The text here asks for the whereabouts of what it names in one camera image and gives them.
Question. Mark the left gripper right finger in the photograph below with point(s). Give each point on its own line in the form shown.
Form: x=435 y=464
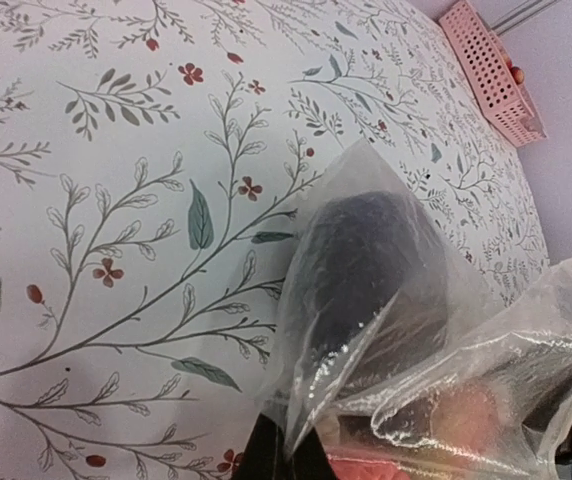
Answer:
x=310 y=462

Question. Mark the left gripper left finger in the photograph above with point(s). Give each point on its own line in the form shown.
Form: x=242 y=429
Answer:
x=263 y=455

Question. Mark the red orange fake mango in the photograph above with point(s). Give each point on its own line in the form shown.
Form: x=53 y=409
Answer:
x=351 y=468

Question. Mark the clear zip top bag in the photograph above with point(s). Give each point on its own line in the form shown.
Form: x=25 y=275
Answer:
x=521 y=351

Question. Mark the red fake apple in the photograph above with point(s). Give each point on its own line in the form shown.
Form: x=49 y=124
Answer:
x=466 y=418

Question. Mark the dark purple fake eggplant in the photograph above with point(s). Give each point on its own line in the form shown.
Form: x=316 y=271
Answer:
x=375 y=253

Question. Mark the floral table mat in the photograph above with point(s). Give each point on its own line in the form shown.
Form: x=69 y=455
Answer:
x=151 y=157

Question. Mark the pink plastic basket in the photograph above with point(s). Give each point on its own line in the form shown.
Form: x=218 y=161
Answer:
x=504 y=102

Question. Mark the right aluminium frame post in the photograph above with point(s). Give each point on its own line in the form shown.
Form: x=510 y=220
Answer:
x=519 y=15

